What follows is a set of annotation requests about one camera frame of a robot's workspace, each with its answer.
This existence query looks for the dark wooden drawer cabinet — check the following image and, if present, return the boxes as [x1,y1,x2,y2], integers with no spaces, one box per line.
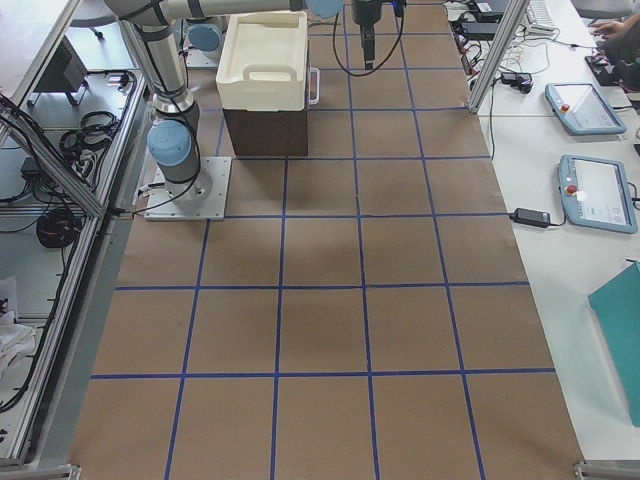
[216,56,308,157]

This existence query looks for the person hand at desk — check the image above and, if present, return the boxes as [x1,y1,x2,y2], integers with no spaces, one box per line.
[592,21,626,37]

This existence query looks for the white foam tray box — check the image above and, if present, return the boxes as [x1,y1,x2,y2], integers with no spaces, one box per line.
[216,11,308,112]

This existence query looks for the upper teach pendant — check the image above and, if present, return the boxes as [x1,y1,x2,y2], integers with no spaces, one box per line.
[545,83,627,136]

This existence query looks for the teach pendant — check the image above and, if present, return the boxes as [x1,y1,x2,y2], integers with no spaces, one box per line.
[558,155,638,234]
[545,83,627,136]

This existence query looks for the black power adapter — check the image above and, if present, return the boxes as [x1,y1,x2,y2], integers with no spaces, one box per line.
[509,208,552,228]

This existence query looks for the lower teach pendant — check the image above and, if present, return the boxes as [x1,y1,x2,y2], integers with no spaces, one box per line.
[558,155,638,234]

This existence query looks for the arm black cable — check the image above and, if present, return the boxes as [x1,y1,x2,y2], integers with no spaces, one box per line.
[331,0,407,77]

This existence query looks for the aluminium frame post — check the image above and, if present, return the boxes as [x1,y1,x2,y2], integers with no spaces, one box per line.
[467,0,529,114]

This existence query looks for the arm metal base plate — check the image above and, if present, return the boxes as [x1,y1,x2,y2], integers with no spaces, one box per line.
[143,157,232,221]

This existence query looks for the aluminium frame rail left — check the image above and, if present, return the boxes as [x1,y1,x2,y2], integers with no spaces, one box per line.
[1,94,105,217]

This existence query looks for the coiled black cables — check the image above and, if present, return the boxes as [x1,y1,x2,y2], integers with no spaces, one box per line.
[35,207,81,250]

